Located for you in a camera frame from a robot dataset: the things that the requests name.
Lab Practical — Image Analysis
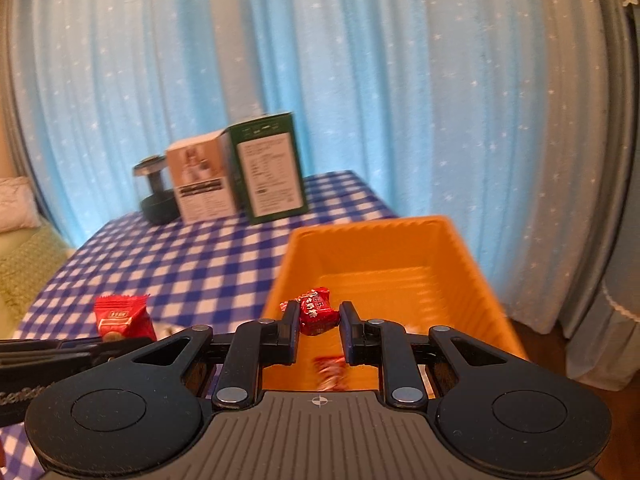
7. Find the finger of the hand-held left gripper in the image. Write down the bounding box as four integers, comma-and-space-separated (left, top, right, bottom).
0, 338, 153, 386
0, 338, 108, 356

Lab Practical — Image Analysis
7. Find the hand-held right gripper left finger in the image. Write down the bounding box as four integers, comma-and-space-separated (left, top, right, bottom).
120, 302, 301, 411

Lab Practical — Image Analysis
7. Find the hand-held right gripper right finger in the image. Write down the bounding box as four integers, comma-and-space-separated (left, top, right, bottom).
339, 302, 526, 409

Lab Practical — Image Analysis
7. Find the red white candy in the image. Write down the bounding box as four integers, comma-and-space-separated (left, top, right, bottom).
280, 286, 342, 337

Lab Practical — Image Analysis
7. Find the red square snack packet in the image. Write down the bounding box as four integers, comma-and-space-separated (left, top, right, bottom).
94, 294, 157, 344

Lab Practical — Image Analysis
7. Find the orange plastic basket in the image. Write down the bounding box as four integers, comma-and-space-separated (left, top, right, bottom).
260, 215, 531, 393

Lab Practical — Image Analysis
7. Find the light green sofa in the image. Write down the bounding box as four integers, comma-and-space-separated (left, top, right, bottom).
0, 232, 36, 343

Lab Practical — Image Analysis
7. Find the green zigzag cushion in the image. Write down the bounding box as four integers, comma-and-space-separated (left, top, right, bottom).
0, 220, 77, 318

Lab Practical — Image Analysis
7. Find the blue white checkered tablecloth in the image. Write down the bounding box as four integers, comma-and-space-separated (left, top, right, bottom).
0, 170, 402, 467

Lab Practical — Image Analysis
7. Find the beige embroidered cushion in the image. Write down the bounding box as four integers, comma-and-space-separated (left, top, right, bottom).
0, 176, 42, 234

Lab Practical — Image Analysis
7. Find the green cardboard box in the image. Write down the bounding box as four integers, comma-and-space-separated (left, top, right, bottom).
227, 111, 309, 226

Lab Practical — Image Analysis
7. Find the white cardboard box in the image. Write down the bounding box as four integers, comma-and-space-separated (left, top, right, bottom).
165, 129, 239, 225

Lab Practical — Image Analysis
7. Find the dark glass humidifier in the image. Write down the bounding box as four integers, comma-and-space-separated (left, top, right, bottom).
132, 156, 182, 226

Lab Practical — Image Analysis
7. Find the grey curtain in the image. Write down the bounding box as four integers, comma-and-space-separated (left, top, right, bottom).
0, 0, 38, 183
560, 0, 640, 392

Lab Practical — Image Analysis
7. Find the blue star curtain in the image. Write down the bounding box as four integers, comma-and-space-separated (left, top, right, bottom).
10, 0, 618, 248

